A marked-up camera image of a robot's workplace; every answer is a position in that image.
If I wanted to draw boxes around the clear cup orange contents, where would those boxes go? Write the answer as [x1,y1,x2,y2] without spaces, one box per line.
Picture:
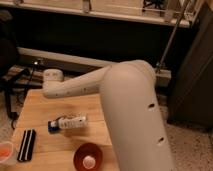
[0,141,18,165]

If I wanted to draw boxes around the white wall ledge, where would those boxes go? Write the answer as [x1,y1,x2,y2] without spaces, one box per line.
[17,46,173,88]

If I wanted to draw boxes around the black white striped case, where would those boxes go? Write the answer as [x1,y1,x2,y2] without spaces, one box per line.
[17,129,36,162]

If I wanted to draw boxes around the black chair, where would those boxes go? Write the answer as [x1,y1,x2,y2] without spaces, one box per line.
[0,10,29,127]

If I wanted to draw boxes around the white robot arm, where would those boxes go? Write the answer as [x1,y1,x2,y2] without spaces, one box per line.
[42,60,176,171]

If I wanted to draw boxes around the clear plastic bottle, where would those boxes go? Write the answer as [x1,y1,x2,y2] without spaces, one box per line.
[52,116,87,130]

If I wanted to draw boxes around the metal pole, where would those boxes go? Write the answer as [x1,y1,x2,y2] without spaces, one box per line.
[155,0,190,73]

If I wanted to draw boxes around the dark red bowl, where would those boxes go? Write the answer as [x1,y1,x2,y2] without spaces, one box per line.
[73,143,103,171]

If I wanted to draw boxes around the white ball in bowl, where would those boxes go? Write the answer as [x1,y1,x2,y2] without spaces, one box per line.
[83,156,96,169]

